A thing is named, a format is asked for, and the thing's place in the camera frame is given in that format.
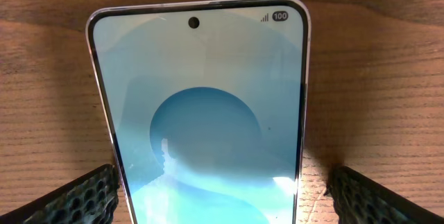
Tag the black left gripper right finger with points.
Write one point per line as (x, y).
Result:
(359, 200)

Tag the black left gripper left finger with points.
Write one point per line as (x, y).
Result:
(90, 199)

